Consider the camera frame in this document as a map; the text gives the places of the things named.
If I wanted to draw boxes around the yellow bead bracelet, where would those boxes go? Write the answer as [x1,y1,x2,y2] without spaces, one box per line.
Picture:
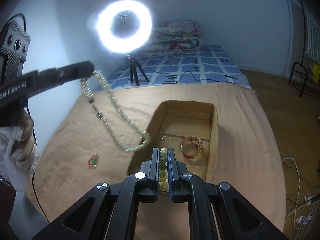
[158,147,169,189]

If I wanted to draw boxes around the white pearl necklace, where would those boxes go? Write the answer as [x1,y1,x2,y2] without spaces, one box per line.
[80,69,152,152]

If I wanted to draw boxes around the white gloved hand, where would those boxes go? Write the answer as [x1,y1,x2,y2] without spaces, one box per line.
[1,109,40,192]

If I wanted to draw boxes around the black tripod stand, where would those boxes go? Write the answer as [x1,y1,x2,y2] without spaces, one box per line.
[125,54,150,87]

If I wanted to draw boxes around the tan fleece blanket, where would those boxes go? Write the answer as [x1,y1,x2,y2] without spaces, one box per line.
[27,83,286,239]

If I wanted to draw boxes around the white power strip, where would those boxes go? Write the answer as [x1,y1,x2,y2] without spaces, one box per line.
[296,215,313,226]

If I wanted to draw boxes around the brown cardboard box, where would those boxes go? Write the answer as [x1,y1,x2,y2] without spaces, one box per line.
[127,100,219,183]

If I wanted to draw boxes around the folded floral quilt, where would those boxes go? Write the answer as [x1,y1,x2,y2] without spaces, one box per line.
[135,20,203,57]

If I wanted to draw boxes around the blue patterned bed sheet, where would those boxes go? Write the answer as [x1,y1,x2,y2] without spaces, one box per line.
[106,42,252,91]

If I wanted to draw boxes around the black metal rack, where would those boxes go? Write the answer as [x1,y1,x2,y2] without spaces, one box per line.
[288,61,319,99]

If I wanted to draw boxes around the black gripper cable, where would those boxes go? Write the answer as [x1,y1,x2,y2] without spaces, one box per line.
[10,13,51,224]

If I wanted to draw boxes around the white ring light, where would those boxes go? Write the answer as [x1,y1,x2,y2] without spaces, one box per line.
[95,0,152,53]

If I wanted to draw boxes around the red cord green pendant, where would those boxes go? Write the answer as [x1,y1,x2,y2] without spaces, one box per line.
[88,154,99,168]

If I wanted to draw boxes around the red strap wristwatch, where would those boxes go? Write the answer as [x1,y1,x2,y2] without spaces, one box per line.
[180,137,203,159]

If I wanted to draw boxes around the white floor cables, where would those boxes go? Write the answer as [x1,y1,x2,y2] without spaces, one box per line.
[281,157,320,230]

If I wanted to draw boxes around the black cable on bed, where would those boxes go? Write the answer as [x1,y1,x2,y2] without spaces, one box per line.
[139,67,238,84]

